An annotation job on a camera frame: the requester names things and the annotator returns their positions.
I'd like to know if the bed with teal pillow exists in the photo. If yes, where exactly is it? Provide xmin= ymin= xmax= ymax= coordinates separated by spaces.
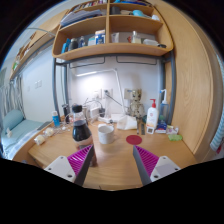
xmin=0 ymin=109 xmax=51 ymax=158

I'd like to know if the small white desk thermometer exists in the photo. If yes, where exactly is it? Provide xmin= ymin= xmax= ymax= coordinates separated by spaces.
xmin=146 ymin=124 xmax=156 ymax=135

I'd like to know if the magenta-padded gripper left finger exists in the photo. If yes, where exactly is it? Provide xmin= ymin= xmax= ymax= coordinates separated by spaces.
xmin=44 ymin=144 xmax=98 ymax=188

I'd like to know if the dark drink bottle black cap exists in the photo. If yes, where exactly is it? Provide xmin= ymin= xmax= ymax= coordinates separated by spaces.
xmin=71 ymin=104 xmax=98 ymax=167

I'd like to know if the white wall socket panel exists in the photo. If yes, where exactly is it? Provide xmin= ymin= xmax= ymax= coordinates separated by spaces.
xmin=91 ymin=88 xmax=114 ymax=100

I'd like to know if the white speckled mug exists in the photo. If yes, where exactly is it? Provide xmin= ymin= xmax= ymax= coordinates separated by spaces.
xmin=97 ymin=123 xmax=116 ymax=145

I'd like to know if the striped hanging towel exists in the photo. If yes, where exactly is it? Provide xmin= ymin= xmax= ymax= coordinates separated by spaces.
xmin=209 ymin=109 xmax=224 ymax=154

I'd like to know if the white lotion bottle red pump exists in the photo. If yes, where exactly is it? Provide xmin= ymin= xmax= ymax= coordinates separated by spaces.
xmin=145 ymin=98 xmax=160 ymax=129

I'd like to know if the white tissue pack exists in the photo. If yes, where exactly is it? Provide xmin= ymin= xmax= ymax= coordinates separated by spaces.
xmin=116 ymin=114 xmax=138 ymax=131

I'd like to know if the white wall box blue label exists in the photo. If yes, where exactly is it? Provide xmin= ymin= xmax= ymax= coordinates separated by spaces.
xmin=124 ymin=88 xmax=134 ymax=100

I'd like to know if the wooden shelf unit with items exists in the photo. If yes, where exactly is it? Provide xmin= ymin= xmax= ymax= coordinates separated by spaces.
xmin=52 ymin=0 xmax=175 ymax=62

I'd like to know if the flat round red coaster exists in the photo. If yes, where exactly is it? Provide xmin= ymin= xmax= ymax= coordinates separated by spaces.
xmin=125 ymin=134 xmax=143 ymax=146

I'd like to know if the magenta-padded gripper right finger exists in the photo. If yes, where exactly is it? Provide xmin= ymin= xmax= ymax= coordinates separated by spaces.
xmin=132 ymin=145 xmax=181 ymax=187

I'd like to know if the black handheld shaver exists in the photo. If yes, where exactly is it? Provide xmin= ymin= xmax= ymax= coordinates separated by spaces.
xmin=62 ymin=103 xmax=71 ymax=124

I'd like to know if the small green sanitizer bottle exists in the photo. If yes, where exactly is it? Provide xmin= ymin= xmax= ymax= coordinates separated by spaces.
xmin=167 ymin=133 xmax=183 ymax=142

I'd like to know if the small blue capped bottle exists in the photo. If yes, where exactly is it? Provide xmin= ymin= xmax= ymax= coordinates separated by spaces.
xmin=51 ymin=110 xmax=62 ymax=128

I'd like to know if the white tape roll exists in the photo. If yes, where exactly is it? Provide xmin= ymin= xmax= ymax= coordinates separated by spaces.
xmin=33 ymin=134 xmax=46 ymax=146

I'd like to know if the small blue box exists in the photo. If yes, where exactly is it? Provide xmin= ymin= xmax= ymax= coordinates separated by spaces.
xmin=155 ymin=120 xmax=168 ymax=134

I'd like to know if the white desk lamp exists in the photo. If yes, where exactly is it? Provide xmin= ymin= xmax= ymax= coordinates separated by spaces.
xmin=74 ymin=68 xmax=129 ymax=123

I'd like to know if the white power strip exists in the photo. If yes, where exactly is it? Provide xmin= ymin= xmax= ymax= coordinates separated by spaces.
xmin=98 ymin=114 xmax=114 ymax=124

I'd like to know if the small pink white box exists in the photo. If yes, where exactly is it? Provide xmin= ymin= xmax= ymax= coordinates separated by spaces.
xmin=166 ymin=124 xmax=179 ymax=135

